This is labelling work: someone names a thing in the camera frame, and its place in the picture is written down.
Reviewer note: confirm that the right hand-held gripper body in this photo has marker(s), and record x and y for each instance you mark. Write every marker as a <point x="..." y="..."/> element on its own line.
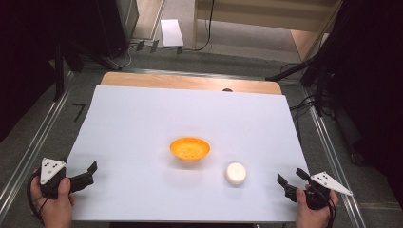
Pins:
<point x="326" y="182"/>

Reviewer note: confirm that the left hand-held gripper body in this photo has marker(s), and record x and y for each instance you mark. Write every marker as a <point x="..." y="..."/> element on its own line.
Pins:
<point x="50" y="171"/>

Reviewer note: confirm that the white round bun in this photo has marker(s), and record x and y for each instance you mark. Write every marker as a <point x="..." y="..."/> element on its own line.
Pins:
<point x="235" y="173"/>

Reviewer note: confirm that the orange bowl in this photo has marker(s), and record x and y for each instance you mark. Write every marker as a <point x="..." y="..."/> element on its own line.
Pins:
<point x="189" y="148"/>

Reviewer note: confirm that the person's right hand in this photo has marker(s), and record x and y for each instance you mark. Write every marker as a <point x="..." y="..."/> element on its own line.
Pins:
<point x="312" y="218"/>

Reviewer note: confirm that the person's left hand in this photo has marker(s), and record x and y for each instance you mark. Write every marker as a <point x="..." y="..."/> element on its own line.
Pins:
<point x="55" y="210"/>

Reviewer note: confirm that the white paper sheet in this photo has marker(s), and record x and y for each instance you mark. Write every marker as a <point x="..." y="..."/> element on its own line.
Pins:
<point x="142" y="126"/>

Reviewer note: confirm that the black metal stand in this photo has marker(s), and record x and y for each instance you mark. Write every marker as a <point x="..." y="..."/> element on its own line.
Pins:
<point x="320" y="91"/>
<point x="59" y="72"/>

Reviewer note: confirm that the small dark table knob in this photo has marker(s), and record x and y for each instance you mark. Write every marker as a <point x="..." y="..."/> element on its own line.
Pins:
<point x="227" y="90"/>

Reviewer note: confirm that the wooden table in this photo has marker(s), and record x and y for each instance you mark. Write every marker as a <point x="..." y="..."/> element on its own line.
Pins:
<point x="177" y="81"/>

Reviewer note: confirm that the dark cabinet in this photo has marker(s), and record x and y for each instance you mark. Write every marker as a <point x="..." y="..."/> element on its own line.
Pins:
<point x="117" y="22"/>

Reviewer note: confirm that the white flat box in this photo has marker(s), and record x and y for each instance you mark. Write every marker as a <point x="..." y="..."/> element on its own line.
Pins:
<point x="171" y="33"/>

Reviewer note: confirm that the metal floor rail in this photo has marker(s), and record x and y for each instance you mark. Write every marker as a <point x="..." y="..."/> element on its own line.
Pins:
<point x="335" y="164"/>
<point x="34" y="148"/>
<point x="196" y="74"/>

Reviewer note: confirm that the light wooden frame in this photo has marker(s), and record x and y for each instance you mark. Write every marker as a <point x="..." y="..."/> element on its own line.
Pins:
<point x="269" y="14"/>

